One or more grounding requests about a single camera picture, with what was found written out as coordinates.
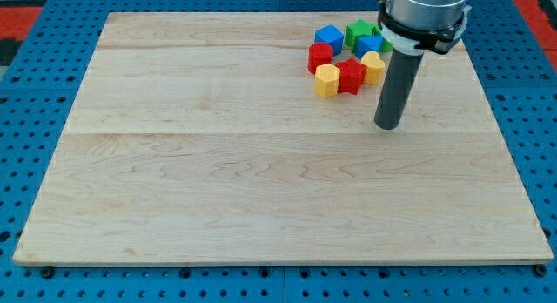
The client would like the red cylinder block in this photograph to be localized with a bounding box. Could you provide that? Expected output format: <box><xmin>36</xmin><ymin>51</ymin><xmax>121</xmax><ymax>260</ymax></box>
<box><xmin>307</xmin><ymin>42</ymin><xmax>333</xmax><ymax>74</ymax></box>

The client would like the blue block behind heart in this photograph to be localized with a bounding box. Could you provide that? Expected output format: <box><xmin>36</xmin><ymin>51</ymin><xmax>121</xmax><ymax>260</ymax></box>
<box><xmin>355</xmin><ymin>35</ymin><xmax>384</xmax><ymax>58</ymax></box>

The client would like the green star block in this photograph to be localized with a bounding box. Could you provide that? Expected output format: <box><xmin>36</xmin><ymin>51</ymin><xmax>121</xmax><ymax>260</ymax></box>
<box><xmin>344</xmin><ymin>19</ymin><xmax>382</xmax><ymax>52</ymax></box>

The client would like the wooden board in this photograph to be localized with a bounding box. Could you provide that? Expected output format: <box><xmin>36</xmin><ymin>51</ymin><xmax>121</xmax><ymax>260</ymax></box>
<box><xmin>13</xmin><ymin>12</ymin><xmax>553</xmax><ymax>267</ymax></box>

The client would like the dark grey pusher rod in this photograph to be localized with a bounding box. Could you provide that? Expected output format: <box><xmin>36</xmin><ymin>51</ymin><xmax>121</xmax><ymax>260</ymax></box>
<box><xmin>374</xmin><ymin>50</ymin><xmax>423</xmax><ymax>130</ymax></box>

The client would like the yellow heart block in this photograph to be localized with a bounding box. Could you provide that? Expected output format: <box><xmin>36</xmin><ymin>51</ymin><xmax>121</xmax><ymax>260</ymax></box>
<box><xmin>360</xmin><ymin>50</ymin><xmax>386</xmax><ymax>85</ymax></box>

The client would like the red star block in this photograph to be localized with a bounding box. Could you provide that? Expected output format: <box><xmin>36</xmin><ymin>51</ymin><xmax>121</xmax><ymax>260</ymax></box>
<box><xmin>336</xmin><ymin>58</ymin><xmax>367</xmax><ymax>95</ymax></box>

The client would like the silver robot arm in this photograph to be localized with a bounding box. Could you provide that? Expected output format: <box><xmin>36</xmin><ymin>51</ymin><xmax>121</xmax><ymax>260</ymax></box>
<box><xmin>374</xmin><ymin>0</ymin><xmax>471</xmax><ymax>130</ymax></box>

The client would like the green block behind rod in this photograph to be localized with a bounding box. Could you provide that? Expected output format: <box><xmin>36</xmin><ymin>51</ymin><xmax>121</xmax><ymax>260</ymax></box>
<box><xmin>379</xmin><ymin>39</ymin><xmax>393</xmax><ymax>53</ymax></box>

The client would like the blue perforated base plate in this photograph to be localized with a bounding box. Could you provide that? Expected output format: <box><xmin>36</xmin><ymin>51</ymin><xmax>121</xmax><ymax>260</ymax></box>
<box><xmin>1</xmin><ymin>0</ymin><xmax>556</xmax><ymax>302</ymax></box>

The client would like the blue cube block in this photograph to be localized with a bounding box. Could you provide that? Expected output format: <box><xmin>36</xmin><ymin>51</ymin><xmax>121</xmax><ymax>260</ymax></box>
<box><xmin>314</xmin><ymin>24</ymin><xmax>344</xmax><ymax>56</ymax></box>

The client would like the yellow hexagon block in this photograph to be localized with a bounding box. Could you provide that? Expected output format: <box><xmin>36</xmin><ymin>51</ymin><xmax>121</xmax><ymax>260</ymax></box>
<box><xmin>314</xmin><ymin>64</ymin><xmax>340</xmax><ymax>98</ymax></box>

